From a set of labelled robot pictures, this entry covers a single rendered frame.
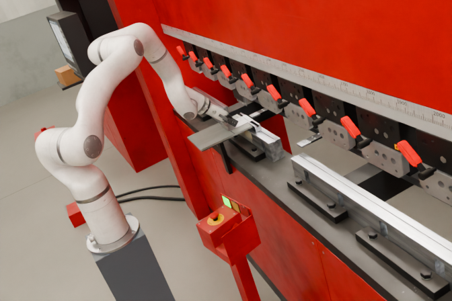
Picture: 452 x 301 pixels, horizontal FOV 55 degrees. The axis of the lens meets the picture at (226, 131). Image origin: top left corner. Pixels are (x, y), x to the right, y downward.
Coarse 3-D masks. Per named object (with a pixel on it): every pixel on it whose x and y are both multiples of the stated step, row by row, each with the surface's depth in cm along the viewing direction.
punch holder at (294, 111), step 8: (280, 80) 146; (288, 80) 142; (280, 88) 149; (288, 88) 144; (296, 88) 139; (304, 88) 136; (288, 96) 147; (296, 96) 141; (304, 96) 137; (312, 96) 138; (288, 104) 148; (296, 104) 144; (312, 104) 139; (288, 112) 151; (296, 112) 145; (304, 112) 140; (296, 120) 148; (304, 120) 143; (312, 120) 141
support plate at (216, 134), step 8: (208, 128) 209; (216, 128) 206; (224, 128) 204; (240, 128) 199; (248, 128) 198; (192, 136) 206; (200, 136) 203; (208, 136) 201; (216, 136) 199; (224, 136) 196; (232, 136) 196; (200, 144) 196; (208, 144) 194
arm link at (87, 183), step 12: (48, 132) 136; (60, 132) 133; (36, 144) 136; (48, 144) 133; (48, 156) 134; (48, 168) 138; (60, 168) 138; (72, 168) 140; (84, 168) 142; (96, 168) 144; (60, 180) 138; (72, 180) 138; (84, 180) 138; (96, 180) 139; (72, 192) 139; (84, 192) 138; (96, 192) 139
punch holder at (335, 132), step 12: (324, 96) 125; (324, 108) 128; (336, 108) 122; (348, 108) 119; (324, 120) 131; (336, 120) 125; (324, 132) 134; (336, 132) 129; (336, 144) 130; (348, 144) 124
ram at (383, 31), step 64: (192, 0) 193; (256, 0) 138; (320, 0) 108; (384, 0) 89; (448, 0) 75; (256, 64) 160; (320, 64) 121; (384, 64) 97; (448, 64) 81; (448, 128) 88
